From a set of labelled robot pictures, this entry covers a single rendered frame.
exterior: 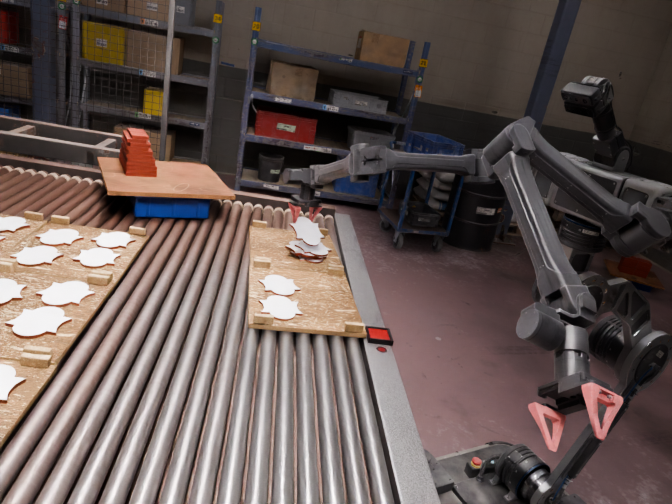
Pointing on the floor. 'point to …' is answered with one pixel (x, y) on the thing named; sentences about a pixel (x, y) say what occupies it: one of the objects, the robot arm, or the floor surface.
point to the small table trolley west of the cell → (405, 210)
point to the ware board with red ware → (635, 272)
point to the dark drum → (474, 215)
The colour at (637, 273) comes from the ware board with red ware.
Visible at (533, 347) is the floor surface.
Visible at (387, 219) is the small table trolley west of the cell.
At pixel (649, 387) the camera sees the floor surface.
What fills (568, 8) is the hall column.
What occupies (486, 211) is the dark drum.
